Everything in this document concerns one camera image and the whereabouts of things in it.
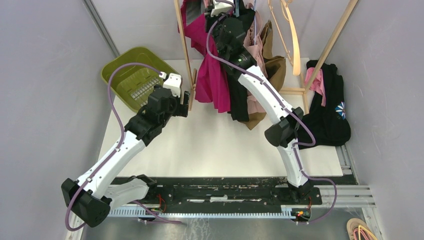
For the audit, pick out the magenta skirt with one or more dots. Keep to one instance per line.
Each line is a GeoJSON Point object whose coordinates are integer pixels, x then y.
{"type": "Point", "coordinates": [211, 84]}

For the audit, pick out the black garment pile with flower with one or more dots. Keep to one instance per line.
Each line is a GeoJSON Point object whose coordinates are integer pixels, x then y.
{"type": "Point", "coordinates": [329, 124]}

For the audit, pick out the grey toothed cable rail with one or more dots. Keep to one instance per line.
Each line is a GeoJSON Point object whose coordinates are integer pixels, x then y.
{"type": "Point", "coordinates": [132, 211]}

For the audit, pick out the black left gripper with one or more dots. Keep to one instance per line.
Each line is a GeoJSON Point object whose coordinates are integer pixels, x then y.
{"type": "Point", "coordinates": [181, 109]}

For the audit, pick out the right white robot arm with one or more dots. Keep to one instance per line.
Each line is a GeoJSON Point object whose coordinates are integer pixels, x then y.
{"type": "Point", "coordinates": [285, 119]}

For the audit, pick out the pink cloth on pile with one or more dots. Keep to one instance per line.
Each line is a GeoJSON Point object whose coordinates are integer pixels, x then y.
{"type": "Point", "coordinates": [317, 85]}

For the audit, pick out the light blue hanger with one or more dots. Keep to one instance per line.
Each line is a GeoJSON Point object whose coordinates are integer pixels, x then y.
{"type": "Point", "coordinates": [236, 11]}

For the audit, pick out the grey wall conduit strip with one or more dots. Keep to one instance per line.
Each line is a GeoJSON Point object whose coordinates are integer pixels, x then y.
{"type": "Point", "coordinates": [93, 12]}

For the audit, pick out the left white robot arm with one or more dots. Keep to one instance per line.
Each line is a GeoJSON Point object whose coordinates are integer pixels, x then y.
{"type": "Point", "coordinates": [93, 195]}

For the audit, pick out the olive green plastic basket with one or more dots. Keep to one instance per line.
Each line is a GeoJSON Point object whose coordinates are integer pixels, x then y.
{"type": "Point", "coordinates": [133, 84]}

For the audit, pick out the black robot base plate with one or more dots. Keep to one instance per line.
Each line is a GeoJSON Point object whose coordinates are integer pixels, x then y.
{"type": "Point", "coordinates": [227, 195]}

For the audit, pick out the light pink hanging dress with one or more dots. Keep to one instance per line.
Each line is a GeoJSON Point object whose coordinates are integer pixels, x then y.
{"type": "Point", "coordinates": [254, 46]}

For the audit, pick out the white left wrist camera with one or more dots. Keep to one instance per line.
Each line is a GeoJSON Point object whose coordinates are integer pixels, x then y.
{"type": "Point", "coordinates": [174, 83]}

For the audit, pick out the hangers bundle in corner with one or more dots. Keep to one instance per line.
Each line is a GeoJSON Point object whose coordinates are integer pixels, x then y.
{"type": "Point", "coordinates": [358, 230]}

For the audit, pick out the beige wooden hanger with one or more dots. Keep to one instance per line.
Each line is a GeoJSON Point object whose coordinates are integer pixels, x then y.
{"type": "Point", "coordinates": [293, 56]}

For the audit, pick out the brown skirt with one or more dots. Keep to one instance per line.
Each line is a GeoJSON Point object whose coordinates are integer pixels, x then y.
{"type": "Point", "coordinates": [275, 68]}

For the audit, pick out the black hanging garment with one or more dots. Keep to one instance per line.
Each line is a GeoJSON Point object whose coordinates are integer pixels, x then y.
{"type": "Point", "coordinates": [238, 96]}

